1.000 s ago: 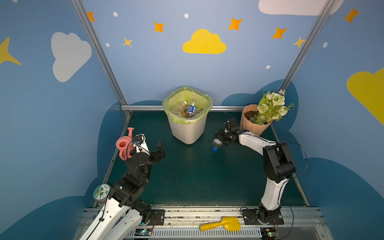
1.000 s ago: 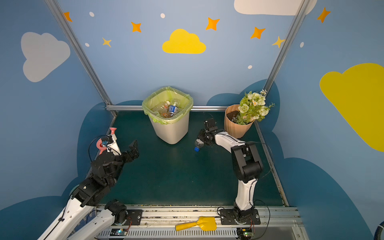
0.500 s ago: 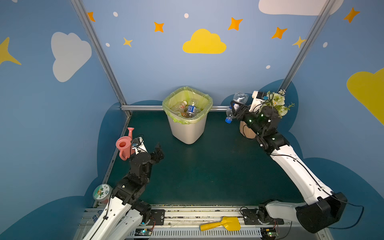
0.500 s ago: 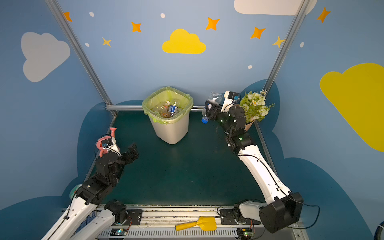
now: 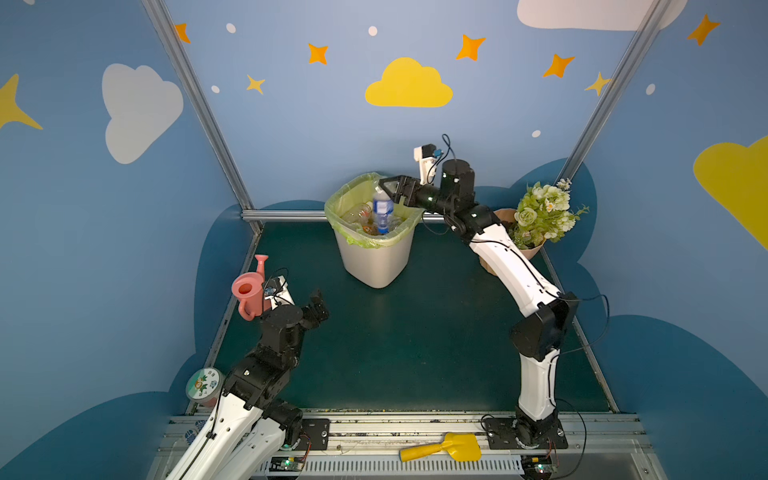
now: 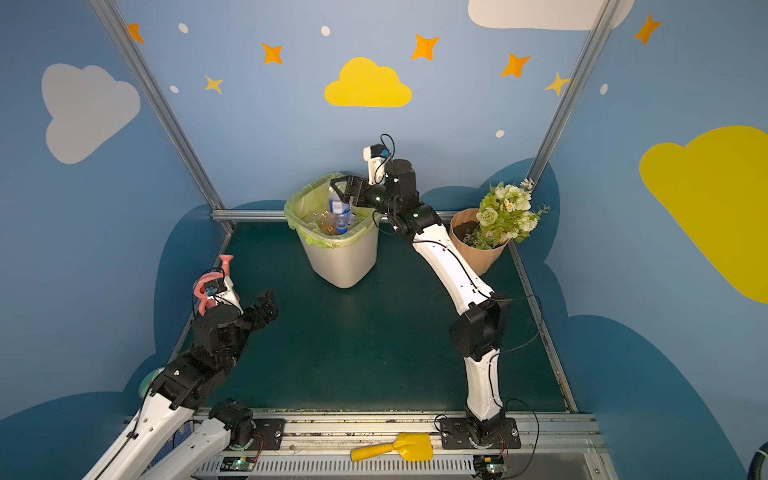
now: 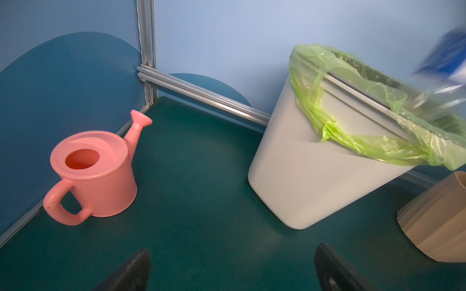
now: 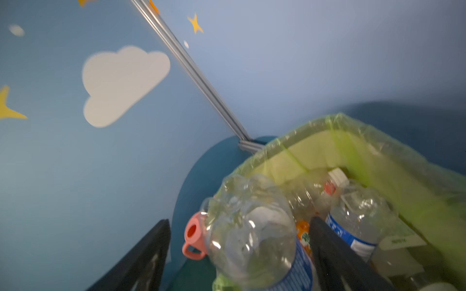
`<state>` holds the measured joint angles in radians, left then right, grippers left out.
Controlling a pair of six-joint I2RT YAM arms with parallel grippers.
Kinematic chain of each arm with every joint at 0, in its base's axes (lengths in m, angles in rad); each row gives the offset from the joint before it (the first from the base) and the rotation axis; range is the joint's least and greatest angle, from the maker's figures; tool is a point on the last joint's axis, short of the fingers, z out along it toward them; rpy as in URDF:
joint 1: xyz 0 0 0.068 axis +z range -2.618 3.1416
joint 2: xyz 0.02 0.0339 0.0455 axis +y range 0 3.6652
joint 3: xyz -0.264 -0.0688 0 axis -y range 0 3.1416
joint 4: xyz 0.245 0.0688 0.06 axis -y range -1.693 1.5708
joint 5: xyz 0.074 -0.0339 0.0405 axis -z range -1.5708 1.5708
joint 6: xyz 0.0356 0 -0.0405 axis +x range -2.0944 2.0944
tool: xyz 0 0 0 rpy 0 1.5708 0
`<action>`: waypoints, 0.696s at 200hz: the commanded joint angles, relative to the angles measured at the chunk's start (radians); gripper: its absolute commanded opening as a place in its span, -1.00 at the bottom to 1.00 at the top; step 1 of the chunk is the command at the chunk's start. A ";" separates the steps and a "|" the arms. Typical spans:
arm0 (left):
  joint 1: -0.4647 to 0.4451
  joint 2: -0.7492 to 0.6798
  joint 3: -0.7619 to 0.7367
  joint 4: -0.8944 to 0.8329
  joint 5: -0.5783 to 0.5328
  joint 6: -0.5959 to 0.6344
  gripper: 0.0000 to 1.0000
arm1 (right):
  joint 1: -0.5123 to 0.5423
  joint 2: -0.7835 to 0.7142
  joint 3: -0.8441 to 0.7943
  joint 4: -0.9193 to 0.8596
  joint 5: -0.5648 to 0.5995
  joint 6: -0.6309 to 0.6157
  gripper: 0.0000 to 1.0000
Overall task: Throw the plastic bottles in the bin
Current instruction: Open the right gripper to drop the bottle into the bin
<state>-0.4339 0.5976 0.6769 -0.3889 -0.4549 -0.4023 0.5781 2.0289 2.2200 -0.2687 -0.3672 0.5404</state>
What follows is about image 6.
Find small bottle blue label back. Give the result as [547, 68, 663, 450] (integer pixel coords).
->
[329, 187, 351, 235]

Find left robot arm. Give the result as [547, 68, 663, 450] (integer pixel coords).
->
[85, 289, 278, 479]

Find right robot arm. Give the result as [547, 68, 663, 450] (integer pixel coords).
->
[330, 159, 511, 447]

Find white waste bin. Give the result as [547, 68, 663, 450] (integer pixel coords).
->
[296, 223, 379, 289]

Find pink watering can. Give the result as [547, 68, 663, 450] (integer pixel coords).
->
[193, 254, 239, 316]

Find green white tape roll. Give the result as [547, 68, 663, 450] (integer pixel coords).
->
[138, 367, 164, 399]

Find beige ribbed flower pot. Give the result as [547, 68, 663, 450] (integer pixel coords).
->
[449, 209, 507, 276]

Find white artificial flowers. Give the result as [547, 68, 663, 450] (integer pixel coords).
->
[463, 178, 550, 249]

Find yellow plastic shovel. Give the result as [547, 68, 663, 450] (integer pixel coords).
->
[350, 432, 434, 462]

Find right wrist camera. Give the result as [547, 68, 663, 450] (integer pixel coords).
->
[363, 143, 390, 185]

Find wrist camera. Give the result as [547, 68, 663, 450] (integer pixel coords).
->
[203, 276, 243, 314]
[363, 143, 390, 185]

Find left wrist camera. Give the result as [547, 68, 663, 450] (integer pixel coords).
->
[203, 276, 243, 314]

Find aluminium frame back rail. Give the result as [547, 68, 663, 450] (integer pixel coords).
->
[211, 208, 463, 224]

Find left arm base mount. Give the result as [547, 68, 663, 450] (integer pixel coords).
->
[231, 418, 286, 451]

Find white cable duct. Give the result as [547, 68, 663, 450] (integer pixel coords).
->
[193, 454, 475, 479]

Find aluminium frame left post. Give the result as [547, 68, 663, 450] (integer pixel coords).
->
[90, 0, 226, 211]

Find aluminium frame post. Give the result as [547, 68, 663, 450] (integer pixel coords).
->
[526, 0, 621, 185]
[90, 0, 226, 211]

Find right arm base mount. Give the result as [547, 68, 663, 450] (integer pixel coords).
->
[436, 417, 522, 450]

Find aluminium frame right post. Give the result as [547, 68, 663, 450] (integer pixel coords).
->
[526, 0, 621, 185]

